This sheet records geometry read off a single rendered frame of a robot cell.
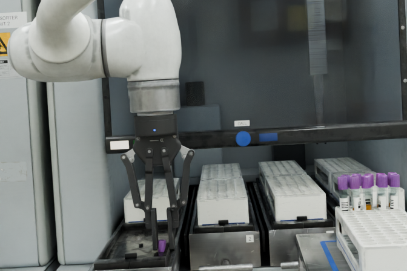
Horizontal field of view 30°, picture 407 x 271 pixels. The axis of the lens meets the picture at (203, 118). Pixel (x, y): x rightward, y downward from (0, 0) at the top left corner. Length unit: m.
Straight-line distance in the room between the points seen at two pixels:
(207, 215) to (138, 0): 0.45
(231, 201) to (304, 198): 0.14
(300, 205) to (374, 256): 0.54
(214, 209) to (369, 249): 0.57
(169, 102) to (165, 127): 0.04
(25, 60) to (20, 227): 0.43
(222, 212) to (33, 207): 0.39
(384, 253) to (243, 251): 0.53
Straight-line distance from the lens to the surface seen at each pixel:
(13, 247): 1.62
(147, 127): 1.29
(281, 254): 1.48
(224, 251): 1.47
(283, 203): 1.50
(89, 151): 1.55
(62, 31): 1.22
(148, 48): 1.28
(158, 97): 1.28
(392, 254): 0.98
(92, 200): 1.57
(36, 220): 1.60
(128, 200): 1.57
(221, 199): 1.49
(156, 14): 1.28
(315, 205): 1.50
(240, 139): 1.49
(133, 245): 1.42
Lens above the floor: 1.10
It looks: 3 degrees down
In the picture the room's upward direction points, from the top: 3 degrees counter-clockwise
